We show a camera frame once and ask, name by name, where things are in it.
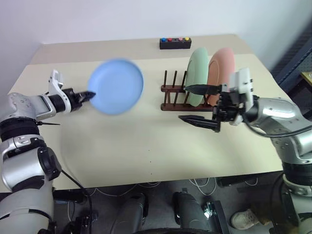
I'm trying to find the pink-red plate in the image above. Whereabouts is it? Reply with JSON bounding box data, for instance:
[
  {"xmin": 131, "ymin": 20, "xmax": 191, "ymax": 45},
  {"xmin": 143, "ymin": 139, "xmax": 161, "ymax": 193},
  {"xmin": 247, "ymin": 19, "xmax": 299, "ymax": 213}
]
[{"xmin": 205, "ymin": 47, "xmax": 236, "ymax": 107}]

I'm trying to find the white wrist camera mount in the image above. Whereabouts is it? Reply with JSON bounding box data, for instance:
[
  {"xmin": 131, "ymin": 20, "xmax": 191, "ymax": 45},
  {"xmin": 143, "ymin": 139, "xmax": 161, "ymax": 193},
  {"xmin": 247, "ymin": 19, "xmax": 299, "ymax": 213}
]
[
  {"xmin": 44, "ymin": 69, "xmax": 72, "ymax": 113},
  {"xmin": 227, "ymin": 67, "xmax": 254, "ymax": 126}
]

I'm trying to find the blue plate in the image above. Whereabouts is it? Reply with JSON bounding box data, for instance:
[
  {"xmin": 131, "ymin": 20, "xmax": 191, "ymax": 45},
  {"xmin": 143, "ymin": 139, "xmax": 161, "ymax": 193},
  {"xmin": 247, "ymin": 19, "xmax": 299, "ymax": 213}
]
[{"xmin": 87, "ymin": 58, "xmax": 145, "ymax": 116}]

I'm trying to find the black table frame bar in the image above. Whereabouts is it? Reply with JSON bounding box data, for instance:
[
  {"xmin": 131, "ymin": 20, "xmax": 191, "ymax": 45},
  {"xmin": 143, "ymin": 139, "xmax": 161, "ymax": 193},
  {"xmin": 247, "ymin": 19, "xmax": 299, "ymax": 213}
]
[{"xmin": 216, "ymin": 173, "xmax": 285, "ymax": 188}]

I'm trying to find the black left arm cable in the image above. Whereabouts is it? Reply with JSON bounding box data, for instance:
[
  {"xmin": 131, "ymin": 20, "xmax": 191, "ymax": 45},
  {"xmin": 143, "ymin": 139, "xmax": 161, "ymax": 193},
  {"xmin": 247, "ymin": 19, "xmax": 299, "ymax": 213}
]
[{"xmin": 59, "ymin": 169, "xmax": 94, "ymax": 221}]

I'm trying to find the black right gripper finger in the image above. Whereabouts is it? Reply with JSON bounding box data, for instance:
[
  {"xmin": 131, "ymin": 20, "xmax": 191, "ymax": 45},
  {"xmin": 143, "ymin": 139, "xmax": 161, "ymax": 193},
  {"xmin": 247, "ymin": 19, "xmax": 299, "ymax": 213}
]
[
  {"xmin": 183, "ymin": 83, "xmax": 224, "ymax": 97},
  {"xmin": 178, "ymin": 115, "xmax": 222, "ymax": 134}
]

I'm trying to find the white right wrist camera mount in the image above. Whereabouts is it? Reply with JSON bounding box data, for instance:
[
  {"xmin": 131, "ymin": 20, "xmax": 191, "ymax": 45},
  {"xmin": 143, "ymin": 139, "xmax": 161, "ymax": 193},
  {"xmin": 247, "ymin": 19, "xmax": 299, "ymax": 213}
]
[{"xmin": 227, "ymin": 67, "xmax": 254, "ymax": 126}]

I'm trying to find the black box with coloured buttons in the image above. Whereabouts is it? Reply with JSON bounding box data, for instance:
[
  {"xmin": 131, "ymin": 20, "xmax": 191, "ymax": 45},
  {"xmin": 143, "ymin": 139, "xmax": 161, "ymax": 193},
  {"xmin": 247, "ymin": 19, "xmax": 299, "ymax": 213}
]
[{"xmin": 159, "ymin": 37, "xmax": 192, "ymax": 50}]

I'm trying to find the black metal stand leg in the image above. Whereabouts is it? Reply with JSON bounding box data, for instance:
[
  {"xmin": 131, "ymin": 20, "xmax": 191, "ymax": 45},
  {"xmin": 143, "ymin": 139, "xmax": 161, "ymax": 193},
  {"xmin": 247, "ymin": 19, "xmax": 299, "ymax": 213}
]
[{"xmin": 203, "ymin": 199, "xmax": 230, "ymax": 234}]

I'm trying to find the dark perforated panel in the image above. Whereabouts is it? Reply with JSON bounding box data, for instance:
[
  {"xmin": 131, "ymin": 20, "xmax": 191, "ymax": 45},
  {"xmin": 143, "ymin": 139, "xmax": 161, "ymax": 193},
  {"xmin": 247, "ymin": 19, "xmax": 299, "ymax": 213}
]
[{"xmin": 270, "ymin": 21, "xmax": 312, "ymax": 96}]

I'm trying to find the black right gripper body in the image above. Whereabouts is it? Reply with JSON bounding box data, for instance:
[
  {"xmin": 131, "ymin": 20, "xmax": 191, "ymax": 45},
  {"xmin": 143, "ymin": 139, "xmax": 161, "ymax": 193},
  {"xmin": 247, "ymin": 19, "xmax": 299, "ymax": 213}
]
[{"xmin": 211, "ymin": 83, "xmax": 245, "ymax": 123}]

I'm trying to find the white shoe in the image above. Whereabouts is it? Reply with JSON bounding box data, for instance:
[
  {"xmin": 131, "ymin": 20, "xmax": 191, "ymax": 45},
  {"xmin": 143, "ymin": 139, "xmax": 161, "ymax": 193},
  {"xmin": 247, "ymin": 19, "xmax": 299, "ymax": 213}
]
[{"xmin": 230, "ymin": 208, "xmax": 260, "ymax": 231}]

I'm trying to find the green plate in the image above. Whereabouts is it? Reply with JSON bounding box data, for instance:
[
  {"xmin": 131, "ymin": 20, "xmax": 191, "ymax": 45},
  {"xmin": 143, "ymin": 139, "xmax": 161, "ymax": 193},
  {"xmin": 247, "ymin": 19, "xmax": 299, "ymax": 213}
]
[{"xmin": 184, "ymin": 46, "xmax": 210, "ymax": 107}]

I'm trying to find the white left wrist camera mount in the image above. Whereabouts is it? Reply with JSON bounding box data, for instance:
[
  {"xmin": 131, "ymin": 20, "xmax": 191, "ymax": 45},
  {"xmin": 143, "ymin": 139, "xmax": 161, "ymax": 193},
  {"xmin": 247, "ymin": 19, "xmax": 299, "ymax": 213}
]
[{"xmin": 44, "ymin": 69, "xmax": 72, "ymax": 113}]

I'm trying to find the white floor cable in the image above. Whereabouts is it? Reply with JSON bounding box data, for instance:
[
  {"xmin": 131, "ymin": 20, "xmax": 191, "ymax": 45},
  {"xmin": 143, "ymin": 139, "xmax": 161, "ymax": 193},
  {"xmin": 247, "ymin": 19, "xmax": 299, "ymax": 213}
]
[{"xmin": 87, "ymin": 176, "xmax": 259, "ymax": 197}]

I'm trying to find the dark rounded grey shape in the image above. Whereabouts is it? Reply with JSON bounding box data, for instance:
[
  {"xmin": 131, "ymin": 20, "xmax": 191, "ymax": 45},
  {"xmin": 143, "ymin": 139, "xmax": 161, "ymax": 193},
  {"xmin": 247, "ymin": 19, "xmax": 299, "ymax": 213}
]
[
  {"xmin": 172, "ymin": 187, "xmax": 208, "ymax": 231},
  {"xmin": 114, "ymin": 192, "xmax": 150, "ymax": 231}
]

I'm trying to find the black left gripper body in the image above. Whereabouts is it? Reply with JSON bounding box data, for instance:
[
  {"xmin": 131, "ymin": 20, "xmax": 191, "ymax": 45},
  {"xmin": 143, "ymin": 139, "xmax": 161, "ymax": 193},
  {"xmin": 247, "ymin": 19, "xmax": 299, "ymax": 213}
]
[{"xmin": 63, "ymin": 88, "xmax": 85, "ymax": 113}]

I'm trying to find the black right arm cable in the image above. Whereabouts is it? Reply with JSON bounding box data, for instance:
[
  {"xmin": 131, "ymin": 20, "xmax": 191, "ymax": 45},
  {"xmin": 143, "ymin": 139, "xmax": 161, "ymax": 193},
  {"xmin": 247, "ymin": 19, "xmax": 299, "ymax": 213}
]
[{"xmin": 243, "ymin": 116, "xmax": 312, "ymax": 137}]

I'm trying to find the dark wooden dish rack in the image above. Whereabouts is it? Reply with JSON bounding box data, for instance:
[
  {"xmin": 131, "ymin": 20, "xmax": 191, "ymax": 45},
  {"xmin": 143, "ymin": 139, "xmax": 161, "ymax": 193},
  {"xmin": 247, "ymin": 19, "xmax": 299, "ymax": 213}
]
[{"xmin": 160, "ymin": 70, "xmax": 215, "ymax": 112}]

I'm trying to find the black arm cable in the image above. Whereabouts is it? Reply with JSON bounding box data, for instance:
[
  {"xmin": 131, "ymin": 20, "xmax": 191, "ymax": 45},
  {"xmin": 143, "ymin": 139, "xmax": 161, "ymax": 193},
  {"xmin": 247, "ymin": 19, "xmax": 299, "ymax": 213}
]
[
  {"xmin": 59, "ymin": 169, "xmax": 94, "ymax": 221},
  {"xmin": 243, "ymin": 116, "xmax": 312, "ymax": 137}
]

